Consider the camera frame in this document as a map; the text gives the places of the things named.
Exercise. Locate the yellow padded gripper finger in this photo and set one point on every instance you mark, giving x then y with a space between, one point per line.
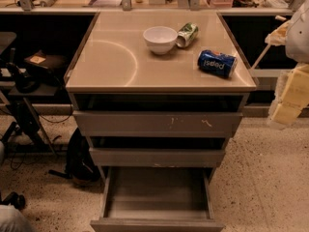
291 97
278 36

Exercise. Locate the blue pepsi can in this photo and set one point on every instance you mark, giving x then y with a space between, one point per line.
216 63

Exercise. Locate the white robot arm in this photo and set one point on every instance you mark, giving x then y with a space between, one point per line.
297 38

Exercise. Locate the green soda can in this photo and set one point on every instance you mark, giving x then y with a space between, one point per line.
187 34

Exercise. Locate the grey drawer cabinet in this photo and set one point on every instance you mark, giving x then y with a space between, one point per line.
116 71

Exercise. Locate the open bottom drawer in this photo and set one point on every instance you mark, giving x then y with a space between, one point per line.
153 199

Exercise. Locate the middle drawer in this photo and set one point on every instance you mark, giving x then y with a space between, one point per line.
157 157

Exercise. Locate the top drawer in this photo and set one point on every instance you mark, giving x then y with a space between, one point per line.
157 124

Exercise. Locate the white stick with cork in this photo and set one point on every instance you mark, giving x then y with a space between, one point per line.
279 18

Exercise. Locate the white bowl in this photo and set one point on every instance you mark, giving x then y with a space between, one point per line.
160 39

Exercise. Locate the black backpack on floor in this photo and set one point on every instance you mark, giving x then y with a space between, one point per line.
80 167

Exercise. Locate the black box with label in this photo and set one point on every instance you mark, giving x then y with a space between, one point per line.
42 64

